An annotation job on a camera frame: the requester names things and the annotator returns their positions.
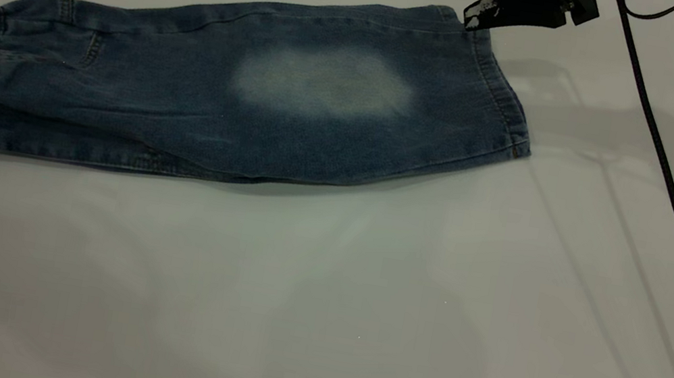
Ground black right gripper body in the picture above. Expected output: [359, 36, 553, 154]
[543, 0, 603, 30]

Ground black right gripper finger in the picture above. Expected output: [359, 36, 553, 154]
[461, 0, 575, 47]

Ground blue denim shorts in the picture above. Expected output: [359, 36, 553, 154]
[0, 0, 554, 240]

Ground thin black looped cable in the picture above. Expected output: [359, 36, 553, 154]
[619, 0, 674, 26]

